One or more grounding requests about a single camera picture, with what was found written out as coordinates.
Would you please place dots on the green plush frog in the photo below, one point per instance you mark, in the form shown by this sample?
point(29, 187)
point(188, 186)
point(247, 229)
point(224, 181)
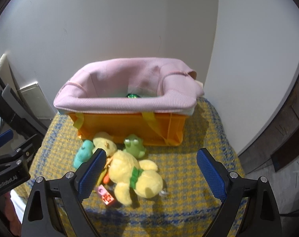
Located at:
point(133, 145)

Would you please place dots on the white wall panel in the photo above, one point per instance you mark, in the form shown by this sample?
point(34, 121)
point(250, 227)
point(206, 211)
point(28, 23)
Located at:
point(35, 98)

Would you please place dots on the pink toy block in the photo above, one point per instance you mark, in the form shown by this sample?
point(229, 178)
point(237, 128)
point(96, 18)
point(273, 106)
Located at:
point(106, 197)

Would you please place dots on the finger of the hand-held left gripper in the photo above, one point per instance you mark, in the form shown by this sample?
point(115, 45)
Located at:
point(2, 137)
point(21, 153)

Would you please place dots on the dark wooden furniture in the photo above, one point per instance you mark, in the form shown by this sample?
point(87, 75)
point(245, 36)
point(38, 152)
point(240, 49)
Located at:
point(285, 128)

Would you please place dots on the shiny green toy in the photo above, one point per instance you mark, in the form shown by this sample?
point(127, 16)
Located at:
point(133, 95)

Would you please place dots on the small orange toy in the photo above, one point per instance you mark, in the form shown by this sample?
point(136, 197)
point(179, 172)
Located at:
point(106, 178)

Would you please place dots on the person's left forearm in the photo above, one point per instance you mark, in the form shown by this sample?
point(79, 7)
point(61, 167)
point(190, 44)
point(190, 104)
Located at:
point(7, 207)

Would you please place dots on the pink knit cloth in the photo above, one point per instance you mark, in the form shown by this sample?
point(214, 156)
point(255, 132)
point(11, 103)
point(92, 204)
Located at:
point(115, 103)

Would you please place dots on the orange storage box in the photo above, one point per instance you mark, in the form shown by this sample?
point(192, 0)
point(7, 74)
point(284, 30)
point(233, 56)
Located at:
point(124, 126)

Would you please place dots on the large yellow plush bear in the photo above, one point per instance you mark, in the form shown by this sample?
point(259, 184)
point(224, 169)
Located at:
point(124, 167)

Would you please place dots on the yellow blue checked blanket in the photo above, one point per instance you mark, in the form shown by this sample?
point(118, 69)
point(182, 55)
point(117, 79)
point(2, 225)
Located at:
point(184, 177)

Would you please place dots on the teal plush toy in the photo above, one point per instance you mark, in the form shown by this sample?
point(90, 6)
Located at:
point(81, 155)

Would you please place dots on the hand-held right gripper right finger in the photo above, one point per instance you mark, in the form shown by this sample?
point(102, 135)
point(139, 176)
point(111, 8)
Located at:
point(211, 175)

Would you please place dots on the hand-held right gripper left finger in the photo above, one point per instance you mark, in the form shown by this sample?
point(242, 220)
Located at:
point(90, 175)

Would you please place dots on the small yellow plush duck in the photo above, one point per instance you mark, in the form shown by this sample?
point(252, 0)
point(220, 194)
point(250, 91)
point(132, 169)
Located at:
point(105, 143)

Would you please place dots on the beige cushion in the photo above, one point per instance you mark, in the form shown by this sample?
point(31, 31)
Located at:
point(3, 69)

